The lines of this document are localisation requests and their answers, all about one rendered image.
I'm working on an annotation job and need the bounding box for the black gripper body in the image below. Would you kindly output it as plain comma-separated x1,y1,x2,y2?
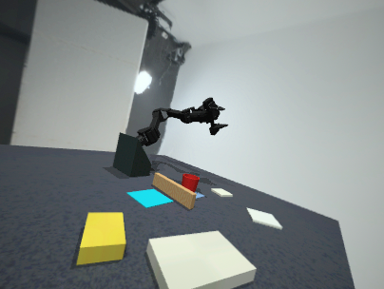
197,97,220,136

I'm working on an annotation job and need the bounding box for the pale cream flat square tile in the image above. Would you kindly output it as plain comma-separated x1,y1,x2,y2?
211,188,233,197

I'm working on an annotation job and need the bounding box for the yellow block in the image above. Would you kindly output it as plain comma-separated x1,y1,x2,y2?
77,212,126,264

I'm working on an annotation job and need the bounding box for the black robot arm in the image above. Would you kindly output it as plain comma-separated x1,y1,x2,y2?
136,105,220,146

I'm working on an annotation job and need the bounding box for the pale cream flat block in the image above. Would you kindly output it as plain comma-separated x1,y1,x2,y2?
146,231,257,289

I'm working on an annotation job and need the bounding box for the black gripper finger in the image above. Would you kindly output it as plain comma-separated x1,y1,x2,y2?
208,101,225,111
213,123,228,133

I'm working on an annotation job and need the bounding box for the tan wooden bar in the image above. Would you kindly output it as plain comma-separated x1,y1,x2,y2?
153,173,197,209

